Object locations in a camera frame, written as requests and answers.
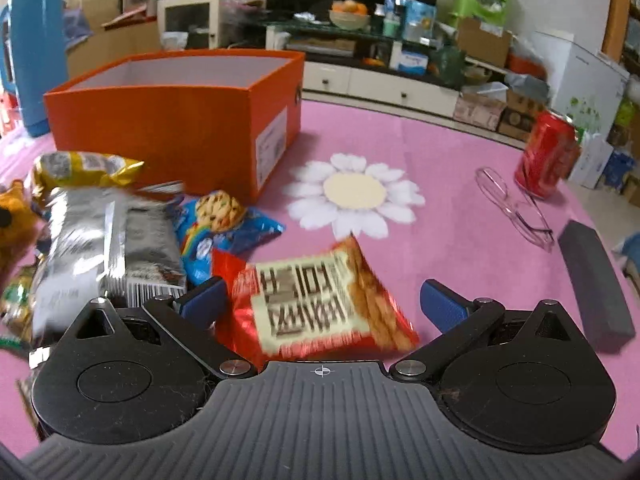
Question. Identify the open brown cardboard box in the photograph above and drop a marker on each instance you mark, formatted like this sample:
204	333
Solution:
485	42

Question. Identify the red soda can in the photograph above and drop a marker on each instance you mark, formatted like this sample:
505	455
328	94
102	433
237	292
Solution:
547	155

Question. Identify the brown printed carton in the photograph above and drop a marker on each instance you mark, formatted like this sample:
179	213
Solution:
520	117

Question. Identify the blue cookie packet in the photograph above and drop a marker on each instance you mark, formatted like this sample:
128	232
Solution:
235	230

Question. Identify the blue white mask box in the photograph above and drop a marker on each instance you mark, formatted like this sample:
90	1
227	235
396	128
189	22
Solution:
409	62

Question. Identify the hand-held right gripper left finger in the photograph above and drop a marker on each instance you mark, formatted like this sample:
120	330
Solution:
205	297

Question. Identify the pink flower print tablecloth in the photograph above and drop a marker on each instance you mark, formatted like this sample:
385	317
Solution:
450	240

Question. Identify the white television stand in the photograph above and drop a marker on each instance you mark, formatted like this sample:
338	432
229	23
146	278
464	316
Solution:
375	85

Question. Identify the silver snack packet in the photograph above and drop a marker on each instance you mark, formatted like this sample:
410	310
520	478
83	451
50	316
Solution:
80	260

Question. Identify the clear frame eyeglasses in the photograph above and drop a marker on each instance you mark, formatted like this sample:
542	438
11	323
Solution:
525	220

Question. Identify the yellow snack packet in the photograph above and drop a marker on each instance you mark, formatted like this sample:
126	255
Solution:
75	167

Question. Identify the dark grey glasses case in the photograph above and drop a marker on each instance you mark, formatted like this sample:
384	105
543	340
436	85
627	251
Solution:
595	285

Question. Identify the large plain cardboard box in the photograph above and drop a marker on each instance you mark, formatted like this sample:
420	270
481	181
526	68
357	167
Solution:
125	42

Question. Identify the red snack packet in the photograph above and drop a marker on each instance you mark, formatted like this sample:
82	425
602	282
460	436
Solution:
310	300

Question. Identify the orange cardboard box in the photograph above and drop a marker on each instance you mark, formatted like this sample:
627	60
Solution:
175	125

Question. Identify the blue thermos bottle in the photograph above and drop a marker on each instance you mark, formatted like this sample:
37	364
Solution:
40	50

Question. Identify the blue white tissue package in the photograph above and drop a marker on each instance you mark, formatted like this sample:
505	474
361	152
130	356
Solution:
421	20

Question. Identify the white carton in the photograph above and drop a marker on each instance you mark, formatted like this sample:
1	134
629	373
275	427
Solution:
592	160

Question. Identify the orange plush toy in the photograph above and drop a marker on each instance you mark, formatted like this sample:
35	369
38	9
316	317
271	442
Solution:
15	225

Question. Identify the white small fridge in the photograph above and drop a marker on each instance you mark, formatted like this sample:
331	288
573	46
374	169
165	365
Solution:
585	85

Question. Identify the dark green gift bag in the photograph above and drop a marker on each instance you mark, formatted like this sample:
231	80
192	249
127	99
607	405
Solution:
450	67

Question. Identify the pale carton with bag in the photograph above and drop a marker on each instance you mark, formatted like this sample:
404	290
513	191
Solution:
477	110

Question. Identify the wooden wall shelf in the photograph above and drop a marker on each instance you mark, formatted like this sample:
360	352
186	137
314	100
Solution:
617	10

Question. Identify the green snack packet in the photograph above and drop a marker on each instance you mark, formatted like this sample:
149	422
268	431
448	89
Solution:
17	300

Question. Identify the bowl of oranges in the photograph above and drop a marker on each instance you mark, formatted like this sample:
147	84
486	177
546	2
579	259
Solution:
349	17

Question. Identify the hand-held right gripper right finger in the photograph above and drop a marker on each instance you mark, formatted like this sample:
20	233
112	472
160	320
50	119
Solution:
442	305

